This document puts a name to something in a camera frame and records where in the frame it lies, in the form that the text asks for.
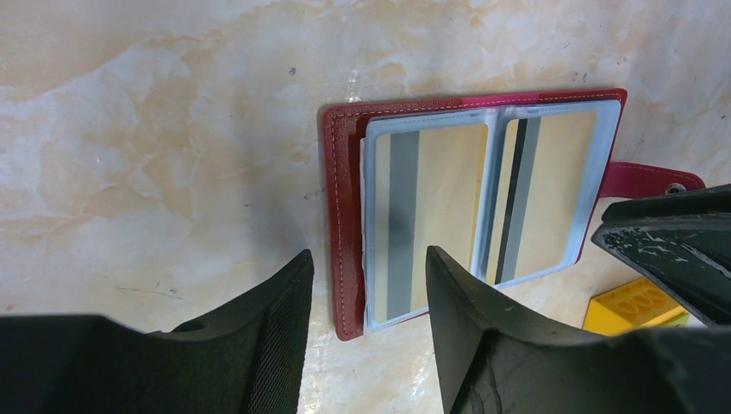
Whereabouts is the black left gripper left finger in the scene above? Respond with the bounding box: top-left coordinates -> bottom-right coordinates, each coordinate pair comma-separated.
1,250 -> 314,413

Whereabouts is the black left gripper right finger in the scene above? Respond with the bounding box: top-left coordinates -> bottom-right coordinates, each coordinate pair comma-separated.
426,246 -> 730,413

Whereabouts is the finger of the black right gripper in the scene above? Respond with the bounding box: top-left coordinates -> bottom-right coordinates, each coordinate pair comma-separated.
591,185 -> 730,326

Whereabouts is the gold credit card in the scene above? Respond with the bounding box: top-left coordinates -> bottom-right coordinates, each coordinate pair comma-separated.
485,110 -> 597,285
370,124 -> 489,328

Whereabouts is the red leather card holder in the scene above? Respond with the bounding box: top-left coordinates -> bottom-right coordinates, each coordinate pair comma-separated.
322,88 -> 704,342

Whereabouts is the yellow red blue toy block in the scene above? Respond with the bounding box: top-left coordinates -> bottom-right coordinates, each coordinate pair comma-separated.
583,278 -> 690,336

